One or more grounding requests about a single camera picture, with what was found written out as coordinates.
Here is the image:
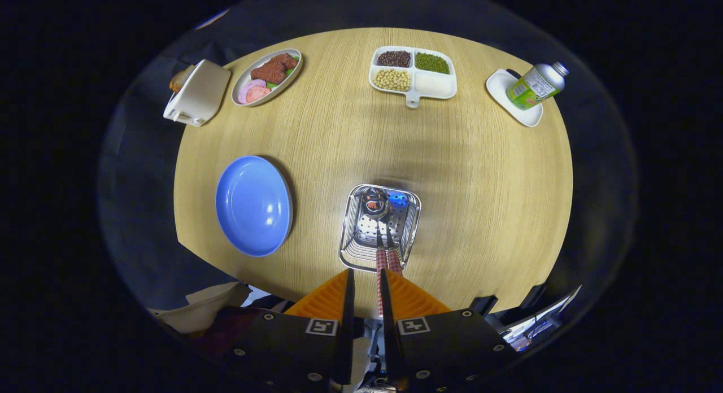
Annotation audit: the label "yellow soybeans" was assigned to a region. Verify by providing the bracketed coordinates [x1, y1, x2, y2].
[373, 69, 411, 92]

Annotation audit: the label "toast slices in toaster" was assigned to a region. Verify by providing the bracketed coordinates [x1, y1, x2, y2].
[169, 64, 195, 94]

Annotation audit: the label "white oval plate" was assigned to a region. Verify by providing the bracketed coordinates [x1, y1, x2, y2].
[231, 49, 303, 107]

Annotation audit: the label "beige cloth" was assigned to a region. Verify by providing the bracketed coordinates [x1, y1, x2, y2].
[148, 281, 252, 334]

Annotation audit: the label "brown steak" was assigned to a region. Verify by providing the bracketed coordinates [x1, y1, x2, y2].
[250, 53, 299, 85]

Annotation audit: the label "white square coaster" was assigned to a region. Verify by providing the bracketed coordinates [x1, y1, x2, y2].
[486, 69, 544, 128]

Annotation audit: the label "green lettuce leaf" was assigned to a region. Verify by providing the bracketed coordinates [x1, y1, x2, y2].
[265, 65, 297, 90]

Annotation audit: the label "green mung beans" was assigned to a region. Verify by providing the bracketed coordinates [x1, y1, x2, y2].
[415, 53, 451, 75]

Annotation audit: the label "green label metal bottle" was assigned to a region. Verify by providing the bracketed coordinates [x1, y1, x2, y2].
[506, 62, 569, 111]

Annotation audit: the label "metal wire basket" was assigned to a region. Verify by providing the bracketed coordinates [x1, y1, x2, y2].
[339, 184, 422, 273]

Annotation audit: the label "white divided tray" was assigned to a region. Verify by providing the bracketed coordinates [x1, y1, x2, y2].
[369, 46, 458, 109]

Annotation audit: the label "cream toaster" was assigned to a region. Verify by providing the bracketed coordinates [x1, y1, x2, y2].
[163, 59, 232, 127]

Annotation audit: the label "fork with red checked handle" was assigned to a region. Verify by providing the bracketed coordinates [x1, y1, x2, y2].
[384, 212, 403, 276]

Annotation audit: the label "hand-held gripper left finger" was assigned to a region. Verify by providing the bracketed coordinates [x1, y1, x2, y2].
[226, 269, 356, 388]

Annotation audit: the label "dark red beans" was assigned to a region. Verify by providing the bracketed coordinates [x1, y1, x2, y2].
[377, 50, 412, 68]

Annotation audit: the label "spoon with red checked handle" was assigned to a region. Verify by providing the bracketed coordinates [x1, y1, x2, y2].
[361, 189, 390, 317]

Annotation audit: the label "black backdrop cloth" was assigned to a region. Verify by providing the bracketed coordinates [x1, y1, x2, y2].
[96, 0, 636, 326]

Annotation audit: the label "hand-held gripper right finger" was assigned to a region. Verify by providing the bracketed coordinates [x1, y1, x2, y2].
[380, 269, 517, 388]

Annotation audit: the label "blue round plate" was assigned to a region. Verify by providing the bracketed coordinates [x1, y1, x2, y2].
[215, 155, 294, 257]

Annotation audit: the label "pink ham slices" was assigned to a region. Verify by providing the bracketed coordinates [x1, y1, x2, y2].
[238, 79, 272, 105]

